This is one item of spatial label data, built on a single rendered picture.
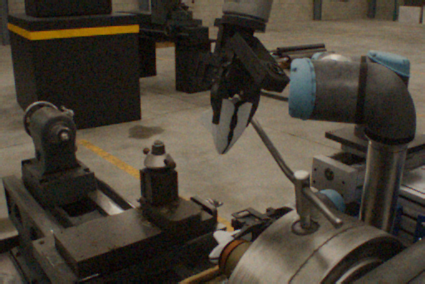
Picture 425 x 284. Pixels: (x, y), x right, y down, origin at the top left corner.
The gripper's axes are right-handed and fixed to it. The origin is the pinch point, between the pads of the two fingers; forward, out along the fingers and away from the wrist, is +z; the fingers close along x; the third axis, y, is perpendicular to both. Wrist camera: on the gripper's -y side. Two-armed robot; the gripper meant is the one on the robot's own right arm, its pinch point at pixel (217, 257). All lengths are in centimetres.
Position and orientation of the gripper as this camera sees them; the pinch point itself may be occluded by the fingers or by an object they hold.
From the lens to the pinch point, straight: 87.1
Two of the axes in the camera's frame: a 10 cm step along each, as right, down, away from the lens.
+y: -5.9, -2.6, 7.6
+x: 0.0, -9.5, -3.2
